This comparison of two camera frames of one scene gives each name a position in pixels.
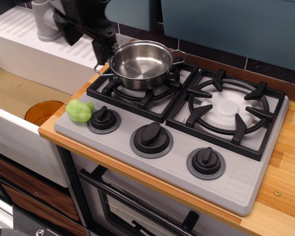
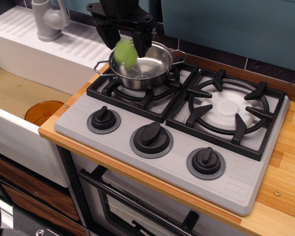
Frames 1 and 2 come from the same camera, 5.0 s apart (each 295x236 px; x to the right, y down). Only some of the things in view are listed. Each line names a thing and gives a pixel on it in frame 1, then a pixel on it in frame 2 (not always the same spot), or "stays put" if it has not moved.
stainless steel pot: (141, 65) stays put
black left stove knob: (103, 121) stays put
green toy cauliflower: (78, 111) to (125, 53)
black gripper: (90, 16) to (122, 14)
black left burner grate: (151, 104) stays put
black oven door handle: (97, 174) stays put
